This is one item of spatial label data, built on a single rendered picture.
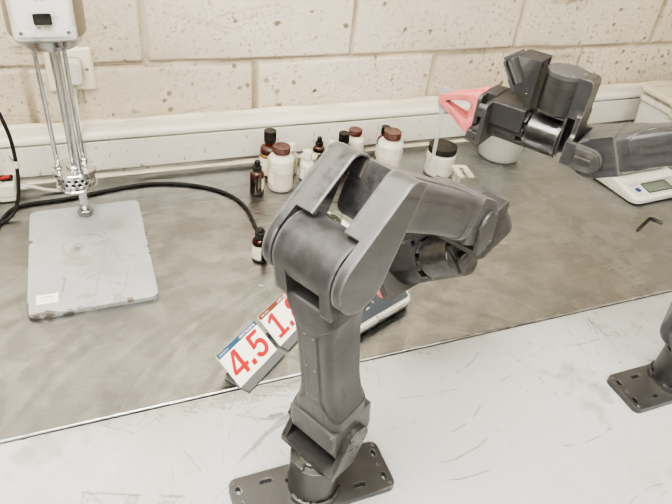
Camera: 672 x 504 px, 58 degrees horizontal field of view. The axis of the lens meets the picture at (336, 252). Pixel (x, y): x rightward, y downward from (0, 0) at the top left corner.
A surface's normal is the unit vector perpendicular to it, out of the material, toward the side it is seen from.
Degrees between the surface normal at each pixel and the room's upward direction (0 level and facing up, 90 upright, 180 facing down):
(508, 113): 90
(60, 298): 0
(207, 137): 90
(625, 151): 87
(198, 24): 90
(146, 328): 0
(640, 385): 0
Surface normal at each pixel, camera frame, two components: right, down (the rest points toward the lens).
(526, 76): -0.59, 0.44
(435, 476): 0.09, -0.80
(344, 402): 0.70, 0.37
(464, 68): 0.36, 0.59
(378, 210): -0.32, -0.40
